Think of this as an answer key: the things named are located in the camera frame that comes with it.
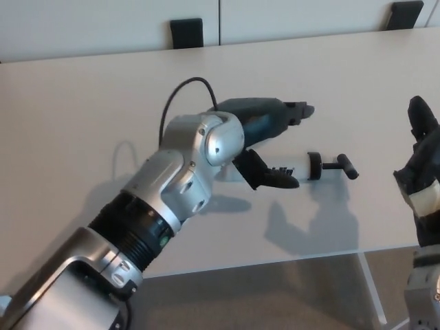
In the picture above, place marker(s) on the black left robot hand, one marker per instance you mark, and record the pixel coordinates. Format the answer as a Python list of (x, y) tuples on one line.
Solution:
[(258, 117)]

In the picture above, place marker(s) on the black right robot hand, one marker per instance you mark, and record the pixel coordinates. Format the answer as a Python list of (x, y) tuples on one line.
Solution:
[(423, 178)]

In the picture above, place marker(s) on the white Franklin air pump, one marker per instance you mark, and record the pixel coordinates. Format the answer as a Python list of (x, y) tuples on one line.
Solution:
[(314, 166)]

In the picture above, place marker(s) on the white cabinet row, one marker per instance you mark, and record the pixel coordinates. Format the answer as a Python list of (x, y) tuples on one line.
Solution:
[(275, 20)]

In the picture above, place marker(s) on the black desk clamp bracket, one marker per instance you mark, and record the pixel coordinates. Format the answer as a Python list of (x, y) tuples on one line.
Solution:
[(186, 33), (405, 14)]

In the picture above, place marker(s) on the white desk leg frame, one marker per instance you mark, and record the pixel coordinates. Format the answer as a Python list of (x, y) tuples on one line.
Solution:
[(373, 288)]

